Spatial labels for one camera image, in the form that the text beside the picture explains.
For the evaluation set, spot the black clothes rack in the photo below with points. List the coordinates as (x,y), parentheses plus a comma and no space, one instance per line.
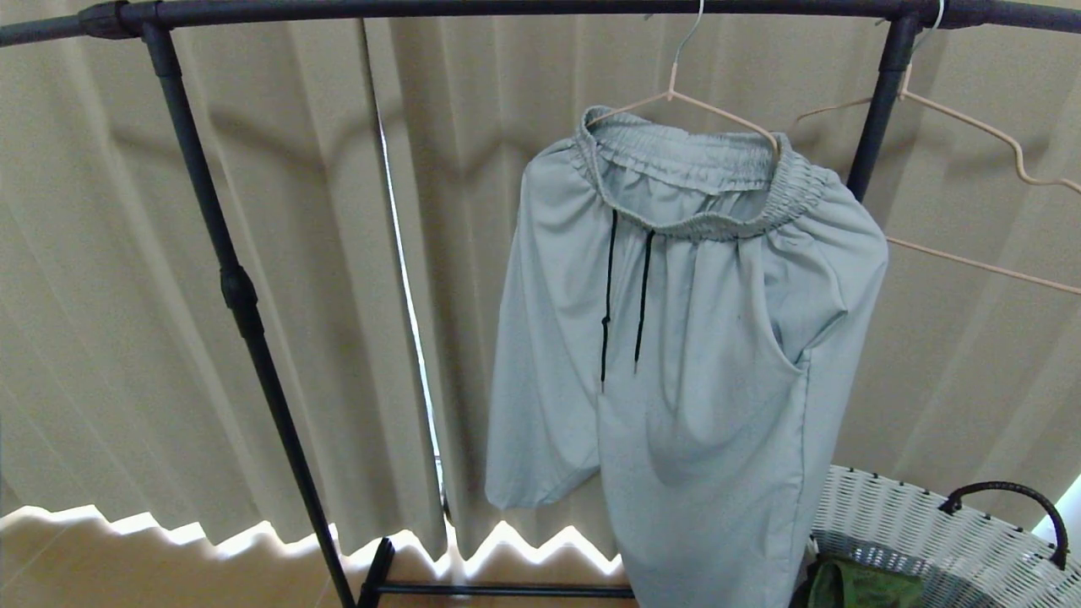
(507,8)

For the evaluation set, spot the white laundry basket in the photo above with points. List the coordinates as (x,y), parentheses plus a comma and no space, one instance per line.
(887,507)

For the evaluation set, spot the pink clothes hanger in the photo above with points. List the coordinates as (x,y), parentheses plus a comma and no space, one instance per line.
(971,262)
(726,116)

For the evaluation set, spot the beige curtain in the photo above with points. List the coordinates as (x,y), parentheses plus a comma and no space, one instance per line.
(127,295)

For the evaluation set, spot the green garment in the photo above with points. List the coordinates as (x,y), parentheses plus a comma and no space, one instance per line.
(853,587)

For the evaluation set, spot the pale grey shorts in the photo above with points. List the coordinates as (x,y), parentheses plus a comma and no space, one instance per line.
(701,380)

